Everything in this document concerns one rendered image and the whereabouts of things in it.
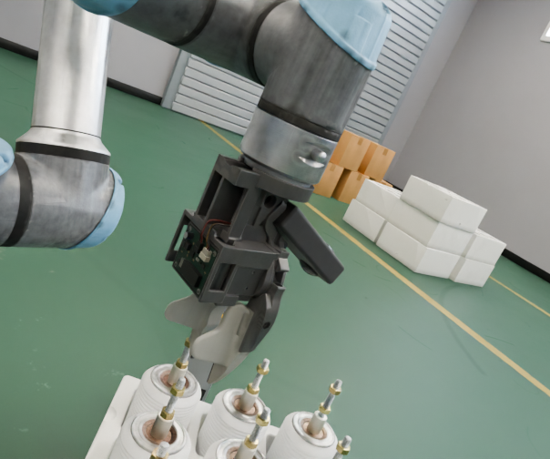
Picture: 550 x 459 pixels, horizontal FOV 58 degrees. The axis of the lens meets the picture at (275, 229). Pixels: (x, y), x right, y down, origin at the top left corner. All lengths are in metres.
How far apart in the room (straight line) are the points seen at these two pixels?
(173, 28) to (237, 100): 5.59
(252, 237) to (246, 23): 0.18
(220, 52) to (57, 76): 0.30
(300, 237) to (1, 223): 0.35
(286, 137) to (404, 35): 6.77
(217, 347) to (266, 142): 0.19
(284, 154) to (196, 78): 5.39
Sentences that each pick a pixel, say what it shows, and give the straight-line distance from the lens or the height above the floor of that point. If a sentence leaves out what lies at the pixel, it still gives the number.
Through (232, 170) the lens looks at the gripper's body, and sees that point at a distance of 0.40.
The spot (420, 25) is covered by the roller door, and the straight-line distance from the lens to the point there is 7.28.
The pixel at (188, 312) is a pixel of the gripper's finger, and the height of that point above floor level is 0.49.
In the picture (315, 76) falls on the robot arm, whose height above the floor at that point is 0.74.
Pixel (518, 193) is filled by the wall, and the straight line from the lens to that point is 6.55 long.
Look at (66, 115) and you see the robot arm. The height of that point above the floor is 0.58.
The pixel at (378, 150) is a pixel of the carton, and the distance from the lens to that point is 4.72.
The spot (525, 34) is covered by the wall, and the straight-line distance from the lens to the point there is 7.35.
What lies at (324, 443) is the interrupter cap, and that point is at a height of 0.25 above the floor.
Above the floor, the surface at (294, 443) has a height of 0.24.
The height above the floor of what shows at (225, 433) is 0.23.
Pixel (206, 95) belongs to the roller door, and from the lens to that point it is 5.86.
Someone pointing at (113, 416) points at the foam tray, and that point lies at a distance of 0.84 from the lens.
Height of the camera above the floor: 0.72
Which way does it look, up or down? 15 degrees down
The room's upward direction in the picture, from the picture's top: 24 degrees clockwise
